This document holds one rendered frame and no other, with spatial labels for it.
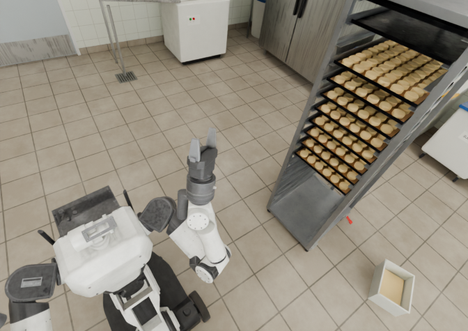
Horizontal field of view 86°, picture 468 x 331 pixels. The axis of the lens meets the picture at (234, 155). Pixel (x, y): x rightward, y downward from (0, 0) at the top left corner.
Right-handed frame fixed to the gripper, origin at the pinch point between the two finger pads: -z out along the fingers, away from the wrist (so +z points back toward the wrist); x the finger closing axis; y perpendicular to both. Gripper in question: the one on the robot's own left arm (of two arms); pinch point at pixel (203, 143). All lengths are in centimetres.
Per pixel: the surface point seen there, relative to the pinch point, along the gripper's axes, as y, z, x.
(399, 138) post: -63, 2, -58
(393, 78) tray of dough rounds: -56, -21, -70
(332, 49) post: -28, -29, -69
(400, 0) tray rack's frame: -46, -46, -53
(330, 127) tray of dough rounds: -37, 10, -85
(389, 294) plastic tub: -113, 131, -106
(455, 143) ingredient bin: -172, 42, -248
